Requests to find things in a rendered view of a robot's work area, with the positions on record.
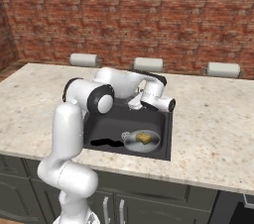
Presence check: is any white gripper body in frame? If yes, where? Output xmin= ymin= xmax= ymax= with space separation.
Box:
xmin=127 ymin=93 xmax=146 ymax=111

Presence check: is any dark grey sink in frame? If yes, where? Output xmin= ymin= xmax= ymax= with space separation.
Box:
xmin=81 ymin=96 xmax=174 ymax=163

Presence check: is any yellow sponge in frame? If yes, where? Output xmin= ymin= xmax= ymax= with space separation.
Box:
xmin=135 ymin=131 xmax=154 ymax=145

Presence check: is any silver tap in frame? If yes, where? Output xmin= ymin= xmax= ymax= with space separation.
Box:
xmin=137 ymin=79 xmax=148 ymax=95

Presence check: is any white cushioned stool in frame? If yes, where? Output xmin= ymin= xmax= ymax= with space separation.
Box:
xmin=132 ymin=56 xmax=165 ymax=73
xmin=68 ymin=53 xmax=101 ymax=68
xmin=205 ymin=61 xmax=242 ymax=79

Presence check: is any dark green drawer front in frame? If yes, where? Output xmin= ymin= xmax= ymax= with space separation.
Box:
xmin=0 ymin=154 xmax=30 ymax=179
xmin=93 ymin=169 xmax=191 ymax=202

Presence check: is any dark green cupboard door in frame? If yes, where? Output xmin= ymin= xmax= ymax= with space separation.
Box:
xmin=31 ymin=177 xmax=116 ymax=224
xmin=0 ymin=175 xmax=47 ymax=224
xmin=113 ymin=193 xmax=212 ymax=224

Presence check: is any black dishwasher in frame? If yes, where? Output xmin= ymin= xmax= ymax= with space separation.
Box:
xmin=207 ymin=189 xmax=254 ymax=224

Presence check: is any grey pan with black handle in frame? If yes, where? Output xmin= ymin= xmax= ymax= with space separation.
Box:
xmin=89 ymin=129 xmax=163 ymax=154

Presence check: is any silver cupboard handle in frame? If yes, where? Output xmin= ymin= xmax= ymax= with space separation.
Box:
xmin=102 ymin=195 xmax=110 ymax=224
xmin=118 ymin=198 xmax=127 ymax=224

